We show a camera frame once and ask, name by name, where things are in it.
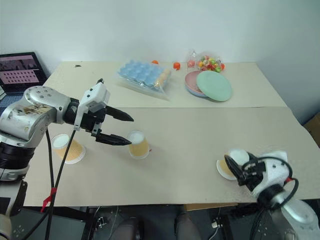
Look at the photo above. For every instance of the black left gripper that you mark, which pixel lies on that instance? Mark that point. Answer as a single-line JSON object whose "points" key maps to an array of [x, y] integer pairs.
{"points": [[91, 121]]}

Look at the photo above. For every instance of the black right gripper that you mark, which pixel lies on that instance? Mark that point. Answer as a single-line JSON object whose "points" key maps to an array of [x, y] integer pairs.
{"points": [[251, 175]]}

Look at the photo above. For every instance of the yellow paper cup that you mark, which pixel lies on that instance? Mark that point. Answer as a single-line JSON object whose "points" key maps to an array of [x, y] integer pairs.
{"points": [[138, 148], [72, 151], [238, 155]]}

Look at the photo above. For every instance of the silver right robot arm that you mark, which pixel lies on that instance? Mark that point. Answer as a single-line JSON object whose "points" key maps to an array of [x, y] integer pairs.
{"points": [[300, 217]]}

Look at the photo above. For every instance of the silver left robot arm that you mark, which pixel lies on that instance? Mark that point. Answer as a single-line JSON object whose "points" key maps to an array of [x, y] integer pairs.
{"points": [[30, 117]]}

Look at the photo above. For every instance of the brown board under table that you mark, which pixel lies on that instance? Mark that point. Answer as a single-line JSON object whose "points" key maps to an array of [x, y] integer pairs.
{"points": [[210, 206]]}

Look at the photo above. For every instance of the clear plastic bag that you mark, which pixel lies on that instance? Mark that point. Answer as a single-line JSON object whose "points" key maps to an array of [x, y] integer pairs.
{"points": [[160, 91]]}

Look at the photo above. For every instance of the blue egg tray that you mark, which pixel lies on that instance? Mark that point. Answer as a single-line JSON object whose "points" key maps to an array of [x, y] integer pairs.
{"points": [[140, 72]]}

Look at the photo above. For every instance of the beige egg row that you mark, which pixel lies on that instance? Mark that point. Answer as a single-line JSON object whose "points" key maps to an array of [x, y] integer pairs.
{"points": [[163, 76]]}

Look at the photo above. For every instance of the small black clip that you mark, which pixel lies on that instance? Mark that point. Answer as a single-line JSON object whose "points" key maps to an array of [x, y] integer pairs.
{"points": [[78, 66]]}

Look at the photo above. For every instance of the orange small toy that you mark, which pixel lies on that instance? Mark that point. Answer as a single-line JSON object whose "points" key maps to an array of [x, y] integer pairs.
{"points": [[155, 61], [176, 65], [222, 66]]}

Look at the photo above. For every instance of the brown cardboard box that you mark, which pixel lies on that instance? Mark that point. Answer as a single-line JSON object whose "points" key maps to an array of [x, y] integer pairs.
{"points": [[313, 130]]}

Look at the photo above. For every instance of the green plate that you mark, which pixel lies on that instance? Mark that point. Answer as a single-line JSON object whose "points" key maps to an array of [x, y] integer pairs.
{"points": [[215, 86]]}

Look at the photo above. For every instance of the blue plate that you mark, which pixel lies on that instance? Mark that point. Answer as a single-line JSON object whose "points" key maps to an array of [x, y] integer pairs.
{"points": [[191, 90]]}

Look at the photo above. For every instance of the pink plate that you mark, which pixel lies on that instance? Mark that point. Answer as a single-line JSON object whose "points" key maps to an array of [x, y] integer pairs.
{"points": [[191, 77]]}

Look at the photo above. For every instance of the clear bag with pink item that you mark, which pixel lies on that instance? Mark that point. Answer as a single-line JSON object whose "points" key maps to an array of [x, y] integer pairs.
{"points": [[191, 61]]}

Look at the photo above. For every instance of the bag of colourful candy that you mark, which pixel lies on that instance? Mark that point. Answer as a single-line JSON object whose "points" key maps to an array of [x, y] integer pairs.
{"points": [[208, 63]]}

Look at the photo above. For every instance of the black laptop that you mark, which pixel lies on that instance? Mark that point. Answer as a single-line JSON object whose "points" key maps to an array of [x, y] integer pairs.
{"points": [[20, 72]]}

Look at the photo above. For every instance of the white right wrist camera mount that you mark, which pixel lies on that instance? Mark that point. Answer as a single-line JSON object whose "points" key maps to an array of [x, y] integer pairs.
{"points": [[275, 170]]}

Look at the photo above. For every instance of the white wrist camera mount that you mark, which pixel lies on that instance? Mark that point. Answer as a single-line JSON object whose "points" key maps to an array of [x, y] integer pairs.
{"points": [[96, 95], [275, 170]]}

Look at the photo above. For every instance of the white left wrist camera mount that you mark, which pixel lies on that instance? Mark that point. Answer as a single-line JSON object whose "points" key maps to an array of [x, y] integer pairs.
{"points": [[96, 95]]}

